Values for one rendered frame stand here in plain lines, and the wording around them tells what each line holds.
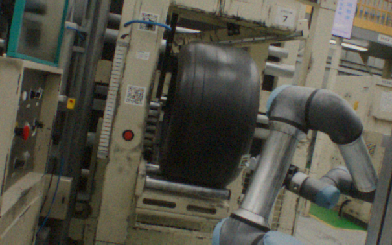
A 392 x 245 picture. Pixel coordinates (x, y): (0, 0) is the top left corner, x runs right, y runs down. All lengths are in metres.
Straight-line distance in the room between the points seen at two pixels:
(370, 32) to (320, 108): 7.91
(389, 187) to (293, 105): 0.34
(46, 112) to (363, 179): 1.05
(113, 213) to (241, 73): 0.75
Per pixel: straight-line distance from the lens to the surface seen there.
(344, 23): 5.99
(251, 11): 2.13
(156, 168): 2.01
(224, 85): 1.62
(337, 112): 1.22
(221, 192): 1.77
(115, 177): 1.81
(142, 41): 1.78
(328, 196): 1.49
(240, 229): 1.21
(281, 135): 1.25
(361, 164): 1.38
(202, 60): 1.66
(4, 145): 1.10
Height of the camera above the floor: 1.26
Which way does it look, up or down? 3 degrees down
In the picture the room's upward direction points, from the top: 11 degrees clockwise
